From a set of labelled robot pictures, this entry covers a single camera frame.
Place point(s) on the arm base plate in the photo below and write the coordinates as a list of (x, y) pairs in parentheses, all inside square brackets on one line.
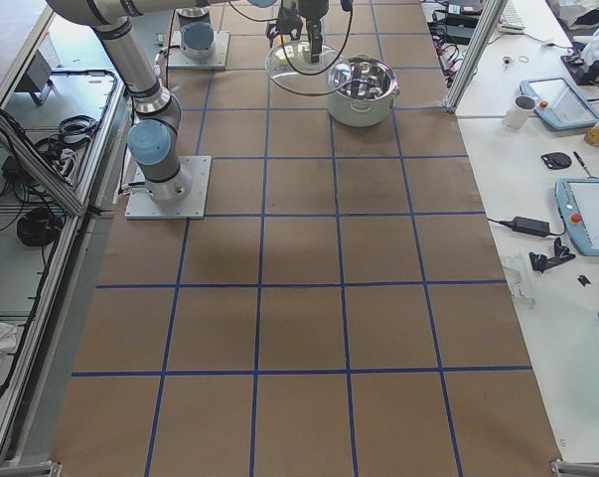
[(184, 196), (212, 59)]

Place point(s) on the black pen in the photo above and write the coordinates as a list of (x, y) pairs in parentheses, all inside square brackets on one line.
[(582, 164)]

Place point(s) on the glass pot lid with knob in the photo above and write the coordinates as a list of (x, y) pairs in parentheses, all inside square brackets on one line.
[(292, 67)]

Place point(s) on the black power adapter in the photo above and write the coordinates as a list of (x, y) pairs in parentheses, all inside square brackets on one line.
[(531, 227)]

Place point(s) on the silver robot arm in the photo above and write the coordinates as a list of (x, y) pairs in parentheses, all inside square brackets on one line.
[(152, 140), (197, 35)]

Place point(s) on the blue teach pendant far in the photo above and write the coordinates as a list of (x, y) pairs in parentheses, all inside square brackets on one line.
[(566, 107)]

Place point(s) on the white mug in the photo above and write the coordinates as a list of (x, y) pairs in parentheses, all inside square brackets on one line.
[(519, 112)]

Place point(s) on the blue teach pendant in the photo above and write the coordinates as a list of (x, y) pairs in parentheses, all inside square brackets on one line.
[(578, 204), (566, 107)]

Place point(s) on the white metal cooking pot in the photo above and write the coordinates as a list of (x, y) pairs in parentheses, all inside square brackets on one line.
[(365, 96)]

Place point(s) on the brown paper table cover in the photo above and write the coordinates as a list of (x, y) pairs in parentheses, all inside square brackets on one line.
[(340, 310)]

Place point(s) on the blue teach pendant near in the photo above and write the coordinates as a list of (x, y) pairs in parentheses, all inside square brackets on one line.
[(578, 204)]

